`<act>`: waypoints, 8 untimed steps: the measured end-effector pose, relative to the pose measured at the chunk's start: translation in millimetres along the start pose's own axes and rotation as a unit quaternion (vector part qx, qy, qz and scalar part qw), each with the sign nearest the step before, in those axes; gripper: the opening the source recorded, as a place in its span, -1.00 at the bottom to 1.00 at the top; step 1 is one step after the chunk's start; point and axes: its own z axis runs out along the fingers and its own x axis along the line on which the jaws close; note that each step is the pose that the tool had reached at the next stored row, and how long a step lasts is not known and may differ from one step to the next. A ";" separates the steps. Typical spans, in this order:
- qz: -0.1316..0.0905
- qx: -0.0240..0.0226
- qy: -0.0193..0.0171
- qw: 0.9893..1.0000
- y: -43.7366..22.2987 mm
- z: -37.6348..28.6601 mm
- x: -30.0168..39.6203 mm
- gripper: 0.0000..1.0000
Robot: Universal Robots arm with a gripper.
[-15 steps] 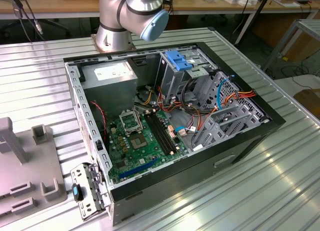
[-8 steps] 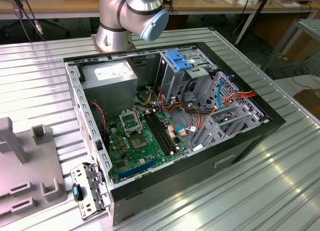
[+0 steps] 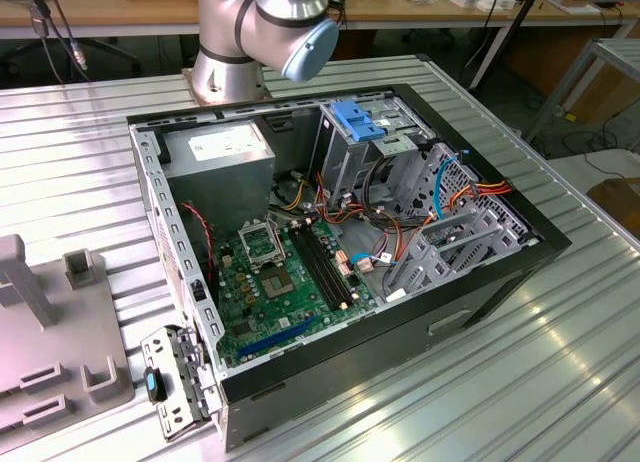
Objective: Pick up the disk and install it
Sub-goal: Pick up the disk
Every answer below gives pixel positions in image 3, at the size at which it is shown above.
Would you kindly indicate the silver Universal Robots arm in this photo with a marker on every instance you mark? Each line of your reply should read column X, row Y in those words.
column 280, row 12

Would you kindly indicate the grey perforated disk bay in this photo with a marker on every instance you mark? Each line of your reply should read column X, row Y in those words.
column 424, row 244

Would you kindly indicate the black RAM slot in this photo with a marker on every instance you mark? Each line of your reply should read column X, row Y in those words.
column 321, row 269
column 335, row 269
column 314, row 269
column 328, row 269

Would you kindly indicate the green motherboard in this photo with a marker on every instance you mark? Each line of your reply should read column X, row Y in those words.
column 300, row 277

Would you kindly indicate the grey metal drive cage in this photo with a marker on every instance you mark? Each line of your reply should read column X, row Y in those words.
column 345, row 162

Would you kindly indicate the CPU socket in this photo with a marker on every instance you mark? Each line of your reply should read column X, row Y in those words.
column 276, row 284

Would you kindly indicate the grey power supply unit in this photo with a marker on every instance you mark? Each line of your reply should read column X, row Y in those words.
column 220, row 192

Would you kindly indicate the blue expansion slot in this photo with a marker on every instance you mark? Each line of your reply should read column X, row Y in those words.
column 277, row 337

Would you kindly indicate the black plastic clip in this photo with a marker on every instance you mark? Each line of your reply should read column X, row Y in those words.
column 198, row 291

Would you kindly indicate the black open PC case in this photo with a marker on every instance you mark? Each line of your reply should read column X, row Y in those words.
column 380, row 362

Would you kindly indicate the blue black latch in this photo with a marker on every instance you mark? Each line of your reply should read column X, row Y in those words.
column 151, row 384

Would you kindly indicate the grey parts rack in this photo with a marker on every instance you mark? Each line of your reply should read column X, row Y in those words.
column 65, row 322

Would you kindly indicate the plain white box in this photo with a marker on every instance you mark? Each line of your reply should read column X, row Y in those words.
column 496, row 3

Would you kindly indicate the slanted black white pole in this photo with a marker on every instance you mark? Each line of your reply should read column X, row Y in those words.
column 525, row 7

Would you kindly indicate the brown cardboard box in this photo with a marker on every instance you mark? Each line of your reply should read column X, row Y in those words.
column 620, row 197
column 607, row 97

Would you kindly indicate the long wooden desk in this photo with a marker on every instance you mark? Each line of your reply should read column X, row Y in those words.
column 100, row 7

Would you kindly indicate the blue plastic drive bracket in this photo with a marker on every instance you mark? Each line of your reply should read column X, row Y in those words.
column 357, row 124

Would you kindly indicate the square brown base plate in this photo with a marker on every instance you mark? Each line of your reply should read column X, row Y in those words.
column 186, row 77

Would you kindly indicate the metal card retention bracket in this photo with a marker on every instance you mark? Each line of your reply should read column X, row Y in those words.
column 160, row 347

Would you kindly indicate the aluminium frame table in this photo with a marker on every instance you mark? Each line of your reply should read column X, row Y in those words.
column 622, row 52

